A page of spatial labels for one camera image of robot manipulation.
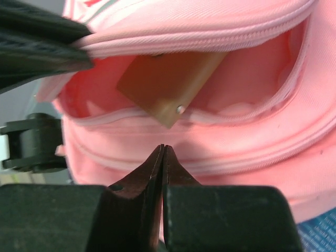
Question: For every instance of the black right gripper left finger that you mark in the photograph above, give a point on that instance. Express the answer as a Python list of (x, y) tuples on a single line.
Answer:
[(130, 210)]

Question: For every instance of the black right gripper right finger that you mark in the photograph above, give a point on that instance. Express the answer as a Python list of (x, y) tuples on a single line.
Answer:
[(177, 188)]

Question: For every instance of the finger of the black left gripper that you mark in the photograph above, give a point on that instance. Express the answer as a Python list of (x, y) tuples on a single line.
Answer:
[(36, 43)]

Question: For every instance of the pink student backpack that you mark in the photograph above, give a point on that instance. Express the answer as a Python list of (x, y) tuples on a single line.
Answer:
[(266, 116)]

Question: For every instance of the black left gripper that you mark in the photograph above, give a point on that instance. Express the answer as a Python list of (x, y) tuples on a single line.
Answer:
[(30, 145)]

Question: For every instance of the brown leather card wallet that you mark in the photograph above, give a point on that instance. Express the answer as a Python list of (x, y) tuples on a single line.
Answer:
[(164, 85)]

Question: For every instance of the blue sunset cover book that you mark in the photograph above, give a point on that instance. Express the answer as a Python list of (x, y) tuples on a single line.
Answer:
[(318, 234)]

